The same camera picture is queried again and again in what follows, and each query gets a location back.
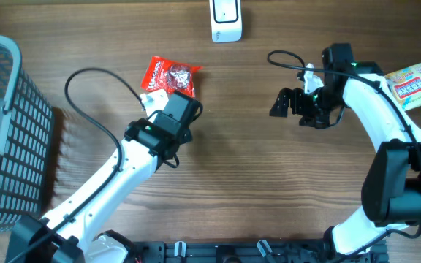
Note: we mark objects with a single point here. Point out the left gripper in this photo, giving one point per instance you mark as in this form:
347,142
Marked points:
186,135

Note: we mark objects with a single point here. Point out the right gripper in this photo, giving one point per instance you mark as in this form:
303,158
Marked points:
297,95

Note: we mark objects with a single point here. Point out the red candy bag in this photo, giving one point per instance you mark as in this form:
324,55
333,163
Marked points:
170,76

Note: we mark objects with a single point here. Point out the cream wet wipes pack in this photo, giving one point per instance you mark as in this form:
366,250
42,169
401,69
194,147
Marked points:
405,85

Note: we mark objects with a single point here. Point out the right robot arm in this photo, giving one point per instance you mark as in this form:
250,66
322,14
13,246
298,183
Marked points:
391,192

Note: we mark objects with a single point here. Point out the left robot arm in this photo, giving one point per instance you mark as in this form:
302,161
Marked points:
70,231

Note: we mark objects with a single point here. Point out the white barcode scanner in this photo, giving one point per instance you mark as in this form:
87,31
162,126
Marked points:
226,20

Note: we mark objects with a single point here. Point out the grey plastic shopping basket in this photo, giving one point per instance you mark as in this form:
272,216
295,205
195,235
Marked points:
26,128

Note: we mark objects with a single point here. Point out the black mounting rail base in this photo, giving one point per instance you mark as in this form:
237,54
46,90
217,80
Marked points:
262,251

